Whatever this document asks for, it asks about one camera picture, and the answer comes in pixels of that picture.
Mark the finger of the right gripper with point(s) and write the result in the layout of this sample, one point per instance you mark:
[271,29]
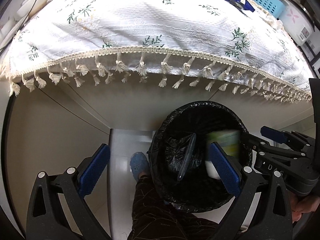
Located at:
[257,144]
[273,134]

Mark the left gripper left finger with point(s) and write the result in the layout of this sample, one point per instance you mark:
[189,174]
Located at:
[46,218]

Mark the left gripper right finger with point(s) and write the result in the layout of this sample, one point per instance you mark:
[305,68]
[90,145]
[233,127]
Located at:
[272,218]

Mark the green white cup carton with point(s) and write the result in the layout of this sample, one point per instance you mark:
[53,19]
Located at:
[229,142]

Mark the black trash bin with bag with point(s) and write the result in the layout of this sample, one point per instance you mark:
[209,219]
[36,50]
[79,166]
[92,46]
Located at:
[179,150]

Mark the person's right hand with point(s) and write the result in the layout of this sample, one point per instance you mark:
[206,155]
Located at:
[307,205]

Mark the person's blue slipper foot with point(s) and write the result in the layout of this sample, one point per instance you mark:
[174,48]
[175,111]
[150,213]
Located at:
[139,165]

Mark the white rice cooker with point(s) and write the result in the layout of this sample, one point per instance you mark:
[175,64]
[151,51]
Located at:
[297,22]

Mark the white floral tablecloth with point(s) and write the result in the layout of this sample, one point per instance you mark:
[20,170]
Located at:
[239,44]

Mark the blue plastic utensil basket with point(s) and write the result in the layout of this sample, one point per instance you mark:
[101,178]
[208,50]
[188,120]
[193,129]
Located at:
[274,7]

